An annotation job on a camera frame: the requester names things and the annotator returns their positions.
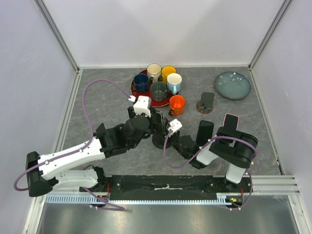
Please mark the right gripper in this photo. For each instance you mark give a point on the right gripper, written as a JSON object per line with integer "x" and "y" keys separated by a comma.
{"x": 170, "y": 133}

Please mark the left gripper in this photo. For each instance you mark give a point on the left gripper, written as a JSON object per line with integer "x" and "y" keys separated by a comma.
{"x": 159, "y": 127}

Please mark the black round-base phone stand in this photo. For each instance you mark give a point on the black round-base phone stand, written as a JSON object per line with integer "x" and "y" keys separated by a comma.
{"x": 159, "y": 140}

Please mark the black phone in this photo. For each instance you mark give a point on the black phone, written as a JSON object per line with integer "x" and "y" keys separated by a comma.
{"x": 205, "y": 132}

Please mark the pink case smartphone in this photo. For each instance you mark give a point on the pink case smartphone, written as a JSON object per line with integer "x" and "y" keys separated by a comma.
{"x": 231, "y": 121}

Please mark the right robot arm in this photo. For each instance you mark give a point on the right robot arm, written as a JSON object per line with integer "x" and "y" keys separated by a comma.
{"x": 235, "y": 147}

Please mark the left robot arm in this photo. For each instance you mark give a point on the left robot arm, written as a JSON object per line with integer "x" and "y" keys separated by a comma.
{"x": 44, "y": 170}

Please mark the orange mug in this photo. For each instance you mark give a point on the orange mug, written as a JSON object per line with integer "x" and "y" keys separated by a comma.
{"x": 176, "y": 105}

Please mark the grey glass mug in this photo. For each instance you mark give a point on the grey glass mug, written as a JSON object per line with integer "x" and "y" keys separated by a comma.
{"x": 159, "y": 91}

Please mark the red round tray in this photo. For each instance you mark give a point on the red round tray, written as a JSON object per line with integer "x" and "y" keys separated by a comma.
{"x": 155, "y": 104}

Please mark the dark blue mug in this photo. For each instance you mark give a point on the dark blue mug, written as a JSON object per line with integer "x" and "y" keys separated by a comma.
{"x": 140, "y": 83}

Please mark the light blue white mug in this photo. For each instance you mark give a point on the light blue white mug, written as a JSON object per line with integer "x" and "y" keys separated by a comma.
{"x": 174, "y": 81}

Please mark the cream mug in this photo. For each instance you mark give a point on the cream mug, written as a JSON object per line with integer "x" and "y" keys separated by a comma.
{"x": 154, "y": 72}

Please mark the yellow mug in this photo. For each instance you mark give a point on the yellow mug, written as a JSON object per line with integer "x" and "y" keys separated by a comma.
{"x": 165, "y": 71}

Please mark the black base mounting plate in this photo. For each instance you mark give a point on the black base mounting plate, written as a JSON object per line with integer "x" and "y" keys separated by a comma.
{"x": 168, "y": 187}

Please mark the blue ceramic plate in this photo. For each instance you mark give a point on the blue ceramic plate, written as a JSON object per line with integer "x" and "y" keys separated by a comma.
{"x": 232, "y": 85}

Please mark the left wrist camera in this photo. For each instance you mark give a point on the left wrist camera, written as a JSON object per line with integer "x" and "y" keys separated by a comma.
{"x": 141, "y": 105}

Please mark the slotted cable duct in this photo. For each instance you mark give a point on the slotted cable duct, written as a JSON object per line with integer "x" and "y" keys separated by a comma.
{"x": 89, "y": 199}

